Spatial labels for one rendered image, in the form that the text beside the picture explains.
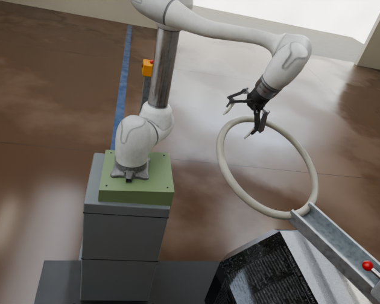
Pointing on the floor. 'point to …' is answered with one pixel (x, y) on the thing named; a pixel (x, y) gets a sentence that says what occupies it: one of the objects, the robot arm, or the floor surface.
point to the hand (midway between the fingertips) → (236, 123)
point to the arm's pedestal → (118, 244)
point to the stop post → (146, 81)
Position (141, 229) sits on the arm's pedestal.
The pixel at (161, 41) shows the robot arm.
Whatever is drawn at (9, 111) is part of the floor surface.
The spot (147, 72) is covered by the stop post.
